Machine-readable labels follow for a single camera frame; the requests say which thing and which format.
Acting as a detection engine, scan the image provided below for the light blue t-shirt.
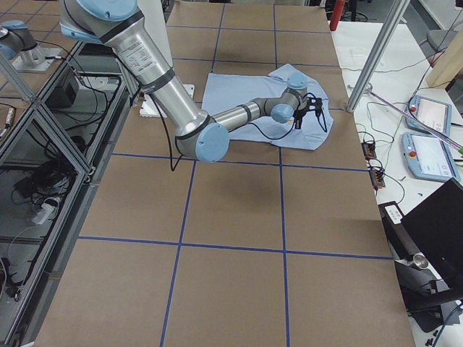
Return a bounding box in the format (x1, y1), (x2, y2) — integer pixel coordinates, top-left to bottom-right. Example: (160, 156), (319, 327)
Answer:
(202, 64), (334, 150)

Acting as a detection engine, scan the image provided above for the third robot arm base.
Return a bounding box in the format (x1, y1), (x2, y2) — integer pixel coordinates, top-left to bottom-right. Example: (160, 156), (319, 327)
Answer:
(1, 20), (54, 73)

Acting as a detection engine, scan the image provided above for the orange black connector board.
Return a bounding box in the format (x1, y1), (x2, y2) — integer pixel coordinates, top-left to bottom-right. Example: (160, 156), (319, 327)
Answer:
(361, 142), (377, 160)

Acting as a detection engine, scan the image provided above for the red fire extinguisher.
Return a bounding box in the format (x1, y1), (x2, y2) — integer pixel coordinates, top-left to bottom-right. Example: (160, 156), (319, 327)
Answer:
(329, 0), (345, 32)

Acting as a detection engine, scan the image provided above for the upper blue teach pendant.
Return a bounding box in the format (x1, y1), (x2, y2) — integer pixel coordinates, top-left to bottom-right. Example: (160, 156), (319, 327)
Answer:
(406, 95), (451, 136)

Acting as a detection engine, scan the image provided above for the blue teach pendant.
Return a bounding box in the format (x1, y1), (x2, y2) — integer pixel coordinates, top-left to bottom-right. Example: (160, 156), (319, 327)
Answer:
(401, 132), (460, 182)
(406, 95), (451, 136)

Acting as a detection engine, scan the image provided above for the lower blue teach pendant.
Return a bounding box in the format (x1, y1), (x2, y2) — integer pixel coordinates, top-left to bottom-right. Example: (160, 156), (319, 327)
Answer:
(401, 132), (460, 182)

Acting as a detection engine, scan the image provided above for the black box with white label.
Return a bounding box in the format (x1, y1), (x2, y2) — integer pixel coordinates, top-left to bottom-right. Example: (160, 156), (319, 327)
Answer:
(378, 201), (404, 225)

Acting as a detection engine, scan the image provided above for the reacher grabber stick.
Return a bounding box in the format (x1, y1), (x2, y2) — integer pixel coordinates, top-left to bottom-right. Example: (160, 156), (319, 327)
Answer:
(364, 89), (463, 155)

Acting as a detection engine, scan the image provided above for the white power strip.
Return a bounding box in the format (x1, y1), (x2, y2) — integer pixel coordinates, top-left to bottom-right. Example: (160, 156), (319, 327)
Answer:
(31, 200), (58, 225)

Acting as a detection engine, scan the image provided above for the aluminium frame cabinet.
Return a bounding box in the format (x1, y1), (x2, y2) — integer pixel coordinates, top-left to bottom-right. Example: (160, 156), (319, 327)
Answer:
(1, 43), (132, 346)

